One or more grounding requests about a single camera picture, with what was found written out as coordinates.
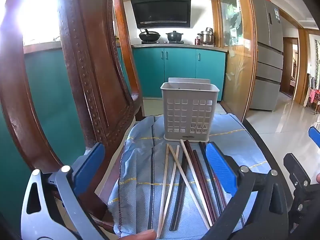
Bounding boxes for dark wooden chopstick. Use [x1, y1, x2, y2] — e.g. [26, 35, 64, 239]
[185, 141, 219, 223]
[192, 149, 223, 217]
[169, 151, 188, 232]
[199, 142, 227, 208]

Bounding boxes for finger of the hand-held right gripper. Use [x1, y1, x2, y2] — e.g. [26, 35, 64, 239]
[308, 126, 320, 143]
[283, 153, 313, 213]

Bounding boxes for background wooden chair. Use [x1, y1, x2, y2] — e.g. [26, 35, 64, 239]
[306, 74, 320, 115]

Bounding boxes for grey refrigerator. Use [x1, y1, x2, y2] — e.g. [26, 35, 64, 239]
[249, 0, 284, 112]

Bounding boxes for blue striped cloth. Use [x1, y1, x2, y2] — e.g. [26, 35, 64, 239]
[108, 114, 272, 240]

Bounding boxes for black wok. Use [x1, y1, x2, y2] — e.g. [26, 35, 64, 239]
[139, 29, 161, 42]

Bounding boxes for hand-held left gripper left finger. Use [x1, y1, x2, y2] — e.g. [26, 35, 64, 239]
[20, 142, 105, 240]

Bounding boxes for wooden framed glass door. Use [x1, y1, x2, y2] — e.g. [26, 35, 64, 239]
[211, 0, 258, 122]

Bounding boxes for carved wooden chair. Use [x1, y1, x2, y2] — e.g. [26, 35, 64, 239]
[0, 0, 145, 233]

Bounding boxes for person's left hand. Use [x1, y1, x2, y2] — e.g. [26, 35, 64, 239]
[124, 229, 157, 240]

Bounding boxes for black cooking pot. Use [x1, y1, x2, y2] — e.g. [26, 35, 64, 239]
[166, 31, 184, 42]

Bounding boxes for teal base cabinets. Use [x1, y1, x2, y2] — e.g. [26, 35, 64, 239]
[132, 47, 227, 102]

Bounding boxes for black range hood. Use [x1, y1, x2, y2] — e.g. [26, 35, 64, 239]
[129, 0, 192, 29]

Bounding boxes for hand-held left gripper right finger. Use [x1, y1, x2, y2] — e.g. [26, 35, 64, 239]
[201, 142, 290, 240]

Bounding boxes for stainless steel pot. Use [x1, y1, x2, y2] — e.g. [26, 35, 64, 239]
[197, 27, 215, 46]

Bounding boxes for gas stove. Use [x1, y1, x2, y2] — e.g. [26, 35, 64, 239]
[140, 40, 185, 45]

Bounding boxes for white plastic utensil basket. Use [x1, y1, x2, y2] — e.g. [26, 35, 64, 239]
[160, 77, 220, 140]

